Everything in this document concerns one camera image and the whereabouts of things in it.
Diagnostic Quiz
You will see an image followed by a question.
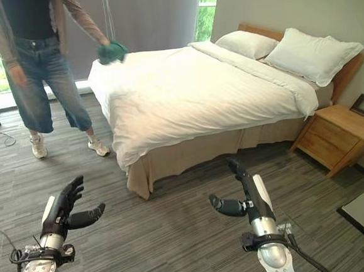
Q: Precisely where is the green cloth garment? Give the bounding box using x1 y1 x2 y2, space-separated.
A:
95 39 130 67

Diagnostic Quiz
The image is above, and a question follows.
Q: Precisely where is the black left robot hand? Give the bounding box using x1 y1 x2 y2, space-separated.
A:
35 173 109 241

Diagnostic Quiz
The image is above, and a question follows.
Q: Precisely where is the white duvet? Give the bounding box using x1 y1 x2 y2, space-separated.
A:
85 32 324 178

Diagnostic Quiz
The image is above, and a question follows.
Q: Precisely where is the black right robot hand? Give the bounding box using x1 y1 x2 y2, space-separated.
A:
205 153 277 226

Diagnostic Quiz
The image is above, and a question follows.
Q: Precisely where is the wooden nightstand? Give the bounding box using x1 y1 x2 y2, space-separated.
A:
287 102 364 182

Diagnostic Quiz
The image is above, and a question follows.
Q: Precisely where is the grey curtain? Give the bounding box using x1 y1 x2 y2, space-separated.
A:
50 0 209 84

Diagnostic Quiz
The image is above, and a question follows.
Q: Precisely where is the wooden bed with beige skirt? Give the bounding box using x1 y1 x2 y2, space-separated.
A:
114 13 364 202

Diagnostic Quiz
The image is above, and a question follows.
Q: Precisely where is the person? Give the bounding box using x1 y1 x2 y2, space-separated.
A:
0 0 120 166

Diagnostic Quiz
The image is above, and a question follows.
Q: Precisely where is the plump white pillow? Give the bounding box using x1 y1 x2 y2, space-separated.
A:
262 21 364 92

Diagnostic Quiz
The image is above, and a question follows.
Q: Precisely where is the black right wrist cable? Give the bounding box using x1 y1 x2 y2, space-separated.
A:
285 220 334 272

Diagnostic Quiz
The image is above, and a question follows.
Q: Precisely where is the flat white pillow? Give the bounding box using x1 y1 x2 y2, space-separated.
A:
214 27 280 63

